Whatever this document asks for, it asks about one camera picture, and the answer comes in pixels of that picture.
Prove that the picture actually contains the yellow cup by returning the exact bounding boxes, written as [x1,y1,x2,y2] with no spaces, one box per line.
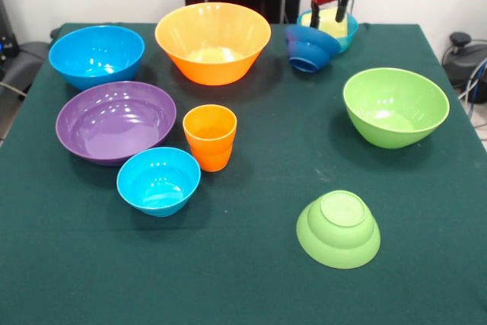
[317,7,350,39]

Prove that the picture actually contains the translucent blue ridged bowl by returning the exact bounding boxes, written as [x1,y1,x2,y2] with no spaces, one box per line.
[296,8,359,55]

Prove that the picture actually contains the small dark blue bowl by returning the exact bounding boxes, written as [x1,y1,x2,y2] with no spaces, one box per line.
[285,24,342,74]

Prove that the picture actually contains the large orange bowl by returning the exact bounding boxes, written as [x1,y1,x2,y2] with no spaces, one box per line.
[154,2,272,87]

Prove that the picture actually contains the small green bowl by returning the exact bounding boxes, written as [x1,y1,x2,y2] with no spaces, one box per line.
[296,190,381,269]

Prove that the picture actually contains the large green bowl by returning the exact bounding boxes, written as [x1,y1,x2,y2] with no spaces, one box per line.
[342,67,450,150]

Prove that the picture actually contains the orange cup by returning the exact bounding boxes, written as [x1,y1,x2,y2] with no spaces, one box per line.
[182,104,238,173]

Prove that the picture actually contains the large blue bowl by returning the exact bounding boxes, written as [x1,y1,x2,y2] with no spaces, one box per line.
[48,24,146,91]

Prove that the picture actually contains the purple bowl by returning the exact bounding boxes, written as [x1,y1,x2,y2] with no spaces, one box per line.
[55,81,177,167]

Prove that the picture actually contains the small light blue bowl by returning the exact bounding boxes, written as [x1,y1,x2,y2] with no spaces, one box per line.
[116,146,202,218]

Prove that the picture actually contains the dark green tablecloth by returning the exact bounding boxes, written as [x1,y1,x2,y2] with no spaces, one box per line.
[0,22,487,325]

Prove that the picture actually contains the dark grey seat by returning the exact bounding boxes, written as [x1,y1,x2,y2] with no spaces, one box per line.
[0,40,53,113]

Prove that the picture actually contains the black electronic device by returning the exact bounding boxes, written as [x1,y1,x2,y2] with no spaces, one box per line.
[0,0,21,60]

